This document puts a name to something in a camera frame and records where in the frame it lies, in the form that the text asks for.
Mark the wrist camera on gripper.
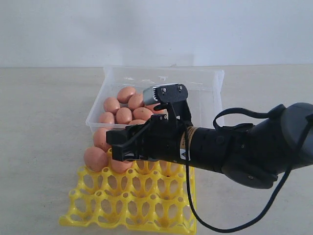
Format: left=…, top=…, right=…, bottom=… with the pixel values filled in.
left=143, top=83, right=191, bottom=126

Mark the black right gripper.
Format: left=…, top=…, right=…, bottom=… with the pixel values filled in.
left=106, top=115, right=193, bottom=163

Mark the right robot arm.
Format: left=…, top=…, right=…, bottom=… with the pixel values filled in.
left=107, top=103, right=313, bottom=189

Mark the brown egg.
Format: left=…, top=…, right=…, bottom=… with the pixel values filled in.
left=84, top=146, right=109, bottom=172
left=111, top=159, right=133, bottom=174
left=166, top=162, right=181, bottom=174
left=117, top=86, right=136, bottom=104
left=133, top=107, right=153, bottom=121
left=152, top=104, right=167, bottom=114
left=93, top=128, right=111, bottom=152
left=98, top=112, right=115, bottom=124
left=128, top=119, right=146, bottom=125
left=103, top=97, right=120, bottom=115
left=128, top=93, right=144, bottom=111
left=115, top=107, right=133, bottom=124

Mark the yellow plastic egg tray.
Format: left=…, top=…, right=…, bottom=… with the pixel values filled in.
left=59, top=162, right=197, bottom=235

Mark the clear plastic container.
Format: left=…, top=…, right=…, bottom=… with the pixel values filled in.
left=86, top=66, right=224, bottom=132

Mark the black cable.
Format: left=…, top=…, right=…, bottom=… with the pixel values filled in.
left=183, top=106, right=311, bottom=234

